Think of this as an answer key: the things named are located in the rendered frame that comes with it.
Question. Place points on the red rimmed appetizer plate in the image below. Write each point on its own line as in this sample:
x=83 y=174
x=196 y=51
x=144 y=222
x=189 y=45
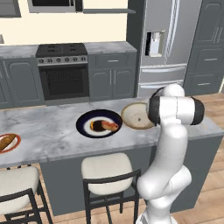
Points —
x=17 y=140

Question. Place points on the grey wall cupboard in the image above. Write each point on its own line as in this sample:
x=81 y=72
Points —
x=9 y=7

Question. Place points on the grey tall cupboard run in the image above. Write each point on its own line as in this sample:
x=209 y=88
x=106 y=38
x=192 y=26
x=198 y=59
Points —
x=205 y=46

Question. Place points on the dark blue dinner plate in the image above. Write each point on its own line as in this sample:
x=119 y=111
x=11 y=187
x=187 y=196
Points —
x=84 y=124

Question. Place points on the grey base cupboard run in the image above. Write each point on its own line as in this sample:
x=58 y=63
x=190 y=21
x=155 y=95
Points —
x=19 y=78
x=112 y=73

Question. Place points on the brown appetizer food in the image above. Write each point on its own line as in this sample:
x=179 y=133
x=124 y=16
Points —
x=6 y=142

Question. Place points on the grey kitchen island counter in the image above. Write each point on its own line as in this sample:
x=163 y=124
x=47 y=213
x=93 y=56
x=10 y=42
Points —
x=58 y=180

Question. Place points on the stainless steel range oven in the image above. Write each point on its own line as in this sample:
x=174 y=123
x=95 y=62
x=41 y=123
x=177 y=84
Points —
x=62 y=74

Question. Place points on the stainless steel microwave oven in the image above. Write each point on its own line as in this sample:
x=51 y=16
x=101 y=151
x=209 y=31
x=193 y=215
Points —
x=54 y=5

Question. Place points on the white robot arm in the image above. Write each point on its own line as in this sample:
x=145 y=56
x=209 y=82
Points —
x=170 y=151

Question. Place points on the cooked food on plate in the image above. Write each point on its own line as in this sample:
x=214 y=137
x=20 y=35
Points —
x=105 y=125

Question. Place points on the grey wall shelf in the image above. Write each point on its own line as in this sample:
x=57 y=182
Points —
x=109 y=11

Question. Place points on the stainless steel fridge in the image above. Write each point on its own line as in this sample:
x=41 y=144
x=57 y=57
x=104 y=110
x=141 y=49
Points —
x=163 y=46

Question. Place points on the black stool with cream seat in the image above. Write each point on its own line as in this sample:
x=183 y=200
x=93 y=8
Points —
x=17 y=186
x=106 y=172

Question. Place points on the beige bowl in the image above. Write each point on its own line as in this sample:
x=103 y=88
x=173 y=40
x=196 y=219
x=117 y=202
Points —
x=135 y=116

